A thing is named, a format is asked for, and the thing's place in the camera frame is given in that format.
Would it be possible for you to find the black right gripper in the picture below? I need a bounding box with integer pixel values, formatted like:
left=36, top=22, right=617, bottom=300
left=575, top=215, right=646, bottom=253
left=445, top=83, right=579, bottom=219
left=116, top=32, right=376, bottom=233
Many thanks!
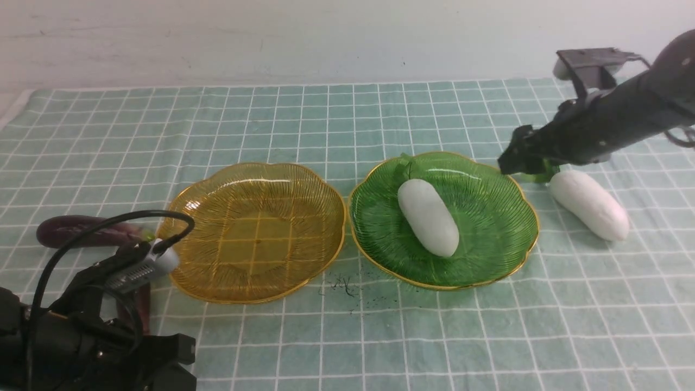
left=497, top=73, right=679, bottom=175

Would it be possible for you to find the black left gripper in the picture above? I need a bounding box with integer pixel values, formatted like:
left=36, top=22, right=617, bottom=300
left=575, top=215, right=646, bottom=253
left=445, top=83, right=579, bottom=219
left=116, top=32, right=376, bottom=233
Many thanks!
left=1, top=255, right=198, bottom=390

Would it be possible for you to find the vertical purple eggplant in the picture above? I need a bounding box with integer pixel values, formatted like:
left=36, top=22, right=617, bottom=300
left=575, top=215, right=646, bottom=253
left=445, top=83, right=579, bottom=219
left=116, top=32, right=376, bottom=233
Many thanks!
left=116, top=283, right=151, bottom=336

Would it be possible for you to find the horizontal purple eggplant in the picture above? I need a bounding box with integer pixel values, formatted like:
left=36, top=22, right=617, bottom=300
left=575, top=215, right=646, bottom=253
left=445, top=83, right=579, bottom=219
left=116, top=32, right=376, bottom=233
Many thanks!
left=35, top=215, right=154, bottom=248

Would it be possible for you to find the white radish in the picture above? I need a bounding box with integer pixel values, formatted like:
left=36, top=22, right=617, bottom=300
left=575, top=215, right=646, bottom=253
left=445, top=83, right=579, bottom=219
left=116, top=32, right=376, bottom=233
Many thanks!
left=397, top=154, right=459, bottom=258
left=529, top=170, right=630, bottom=242

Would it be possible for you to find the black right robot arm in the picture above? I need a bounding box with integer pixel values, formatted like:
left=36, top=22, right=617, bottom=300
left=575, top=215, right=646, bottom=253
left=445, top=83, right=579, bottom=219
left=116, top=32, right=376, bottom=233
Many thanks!
left=497, top=30, right=694, bottom=175

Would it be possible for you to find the green ribbed plastic plate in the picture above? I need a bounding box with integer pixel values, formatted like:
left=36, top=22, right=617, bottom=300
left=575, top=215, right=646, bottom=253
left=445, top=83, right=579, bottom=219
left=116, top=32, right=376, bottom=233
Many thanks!
left=349, top=151, right=540, bottom=291

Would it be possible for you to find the green checkered tablecloth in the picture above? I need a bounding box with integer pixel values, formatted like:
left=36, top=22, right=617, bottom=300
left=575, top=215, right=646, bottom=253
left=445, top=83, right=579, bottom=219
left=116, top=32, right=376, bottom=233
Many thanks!
left=1, top=79, right=694, bottom=390

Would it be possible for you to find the amber ribbed plastic plate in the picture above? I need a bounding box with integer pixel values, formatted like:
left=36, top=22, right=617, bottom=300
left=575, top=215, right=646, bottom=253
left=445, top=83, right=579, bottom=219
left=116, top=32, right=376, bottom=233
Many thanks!
left=168, top=162, right=347, bottom=304

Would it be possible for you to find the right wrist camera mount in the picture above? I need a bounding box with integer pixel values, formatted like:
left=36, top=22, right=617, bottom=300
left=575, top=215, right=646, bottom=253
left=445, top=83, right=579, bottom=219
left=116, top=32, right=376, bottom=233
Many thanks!
left=553, top=47, right=651, bottom=99

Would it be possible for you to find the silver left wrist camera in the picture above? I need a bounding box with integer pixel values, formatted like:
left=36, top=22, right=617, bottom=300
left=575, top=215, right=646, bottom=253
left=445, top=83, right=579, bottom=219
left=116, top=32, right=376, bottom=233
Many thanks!
left=106, top=238, right=180, bottom=294

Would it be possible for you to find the black camera cable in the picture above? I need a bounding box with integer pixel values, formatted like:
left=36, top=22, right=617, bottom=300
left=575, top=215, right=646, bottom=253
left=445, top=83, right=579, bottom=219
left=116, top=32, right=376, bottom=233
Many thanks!
left=26, top=210, right=196, bottom=391

